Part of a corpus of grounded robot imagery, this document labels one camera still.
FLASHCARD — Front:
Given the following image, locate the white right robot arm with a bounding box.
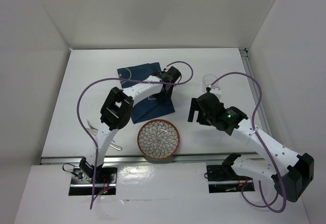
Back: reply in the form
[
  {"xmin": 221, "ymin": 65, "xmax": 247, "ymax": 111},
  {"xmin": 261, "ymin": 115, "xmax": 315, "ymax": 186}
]
[{"xmin": 188, "ymin": 92, "xmax": 314, "ymax": 203}]

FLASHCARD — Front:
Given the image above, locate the aluminium front rail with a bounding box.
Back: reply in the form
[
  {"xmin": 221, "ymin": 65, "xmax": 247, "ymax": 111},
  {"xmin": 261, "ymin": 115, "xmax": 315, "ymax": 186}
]
[{"xmin": 40, "ymin": 152, "xmax": 258, "ymax": 165}]

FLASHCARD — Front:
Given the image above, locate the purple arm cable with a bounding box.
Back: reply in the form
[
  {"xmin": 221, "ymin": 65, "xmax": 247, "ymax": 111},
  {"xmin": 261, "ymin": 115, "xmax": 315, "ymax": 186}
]
[
  {"xmin": 76, "ymin": 61, "xmax": 195, "ymax": 210},
  {"xmin": 207, "ymin": 71, "xmax": 287, "ymax": 213}
]

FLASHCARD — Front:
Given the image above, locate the silver table knife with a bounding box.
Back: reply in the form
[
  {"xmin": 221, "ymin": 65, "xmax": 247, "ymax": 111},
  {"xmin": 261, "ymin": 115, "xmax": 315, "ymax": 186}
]
[{"xmin": 87, "ymin": 128, "xmax": 123, "ymax": 151}]

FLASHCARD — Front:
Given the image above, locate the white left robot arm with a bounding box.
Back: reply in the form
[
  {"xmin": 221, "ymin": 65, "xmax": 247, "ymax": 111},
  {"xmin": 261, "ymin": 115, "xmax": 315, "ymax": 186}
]
[{"xmin": 79, "ymin": 66, "xmax": 181, "ymax": 183}]

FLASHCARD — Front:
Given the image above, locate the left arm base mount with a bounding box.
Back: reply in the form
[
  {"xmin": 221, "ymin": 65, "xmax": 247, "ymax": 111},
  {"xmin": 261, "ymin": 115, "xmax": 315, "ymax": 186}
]
[{"xmin": 63, "ymin": 159, "xmax": 118, "ymax": 196}]

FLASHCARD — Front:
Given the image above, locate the aluminium rail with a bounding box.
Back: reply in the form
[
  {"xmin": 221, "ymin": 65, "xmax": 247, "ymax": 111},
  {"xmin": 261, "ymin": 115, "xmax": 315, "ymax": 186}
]
[
  {"xmin": 239, "ymin": 48, "xmax": 273, "ymax": 136},
  {"xmin": 40, "ymin": 152, "xmax": 258, "ymax": 165}
]

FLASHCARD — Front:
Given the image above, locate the aluminium right side rail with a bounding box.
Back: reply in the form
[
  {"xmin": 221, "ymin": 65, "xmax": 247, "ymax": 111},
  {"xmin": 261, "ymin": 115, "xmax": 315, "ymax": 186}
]
[{"xmin": 239, "ymin": 48, "xmax": 273, "ymax": 136}]

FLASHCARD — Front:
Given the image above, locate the floral ceramic plate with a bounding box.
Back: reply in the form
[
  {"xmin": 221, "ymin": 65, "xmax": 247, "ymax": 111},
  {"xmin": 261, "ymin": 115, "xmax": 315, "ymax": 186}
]
[{"xmin": 137, "ymin": 119, "xmax": 181, "ymax": 160}]

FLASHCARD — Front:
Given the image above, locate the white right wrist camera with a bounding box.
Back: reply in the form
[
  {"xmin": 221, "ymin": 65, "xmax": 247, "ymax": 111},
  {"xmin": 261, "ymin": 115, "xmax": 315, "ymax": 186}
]
[{"xmin": 205, "ymin": 86, "xmax": 222, "ymax": 100}]

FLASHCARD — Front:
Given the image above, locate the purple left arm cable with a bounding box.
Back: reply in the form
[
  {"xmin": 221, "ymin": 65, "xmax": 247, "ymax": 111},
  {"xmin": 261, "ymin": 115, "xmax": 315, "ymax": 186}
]
[{"xmin": 76, "ymin": 61, "xmax": 195, "ymax": 210}]

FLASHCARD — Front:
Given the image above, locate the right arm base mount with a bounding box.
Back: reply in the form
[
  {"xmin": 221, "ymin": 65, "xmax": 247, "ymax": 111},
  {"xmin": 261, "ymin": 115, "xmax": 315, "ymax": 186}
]
[{"xmin": 204, "ymin": 165, "xmax": 255, "ymax": 193}]

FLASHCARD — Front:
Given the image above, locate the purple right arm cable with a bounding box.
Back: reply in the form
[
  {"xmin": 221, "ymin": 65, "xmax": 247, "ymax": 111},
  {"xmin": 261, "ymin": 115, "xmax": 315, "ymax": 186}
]
[{"xmin": 207, "ymin": 71, "xmax": 287, "ymax": 213}]

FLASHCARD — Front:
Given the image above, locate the blue fish placemat cloth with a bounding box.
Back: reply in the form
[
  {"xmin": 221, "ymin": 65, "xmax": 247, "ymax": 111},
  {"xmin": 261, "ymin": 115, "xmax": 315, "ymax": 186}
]
[{"xmin": 116, "ymin": 61, "xmax": 176, "ymax": 124}]

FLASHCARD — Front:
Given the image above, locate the silver fork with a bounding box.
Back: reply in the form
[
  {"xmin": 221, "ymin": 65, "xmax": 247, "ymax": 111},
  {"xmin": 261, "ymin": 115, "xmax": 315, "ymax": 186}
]
[{"xmin": 87, "ymin": 119, "xmax": 98, "ymax": 136}]

